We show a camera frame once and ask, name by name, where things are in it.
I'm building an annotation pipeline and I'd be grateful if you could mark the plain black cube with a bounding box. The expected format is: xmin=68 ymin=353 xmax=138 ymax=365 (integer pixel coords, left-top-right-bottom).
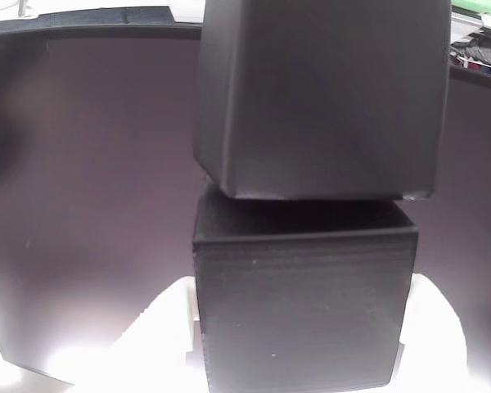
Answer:
xmin=191 ymin=192 xmax=418 ymax=393

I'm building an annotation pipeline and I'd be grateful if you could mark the black cube with dusty scuffs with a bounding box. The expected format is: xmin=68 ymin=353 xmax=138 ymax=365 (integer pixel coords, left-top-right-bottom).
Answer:
xmin=192 ymin=0 xmax=452 ymax=201

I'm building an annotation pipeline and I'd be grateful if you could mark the large black monitor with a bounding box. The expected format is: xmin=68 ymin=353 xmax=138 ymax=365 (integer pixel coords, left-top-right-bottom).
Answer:
xmin=0 ymin=24 xmax=491 ymax=388

